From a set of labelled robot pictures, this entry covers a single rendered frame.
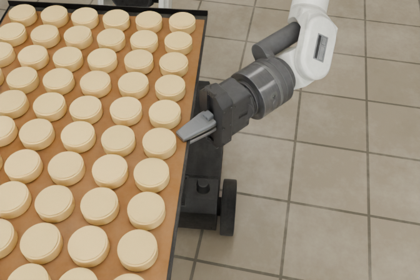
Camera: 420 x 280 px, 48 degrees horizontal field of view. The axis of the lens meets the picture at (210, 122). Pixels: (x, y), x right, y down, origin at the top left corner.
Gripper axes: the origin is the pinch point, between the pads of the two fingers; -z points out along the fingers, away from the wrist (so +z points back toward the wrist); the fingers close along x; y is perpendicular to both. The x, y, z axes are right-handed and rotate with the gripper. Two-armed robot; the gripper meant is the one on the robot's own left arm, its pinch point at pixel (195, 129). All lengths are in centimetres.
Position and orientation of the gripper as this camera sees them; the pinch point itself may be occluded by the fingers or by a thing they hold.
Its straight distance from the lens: 73.0
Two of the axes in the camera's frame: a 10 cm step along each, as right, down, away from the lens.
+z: 7.7, -4.9, 4.1
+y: 6.4, 5.8, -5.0
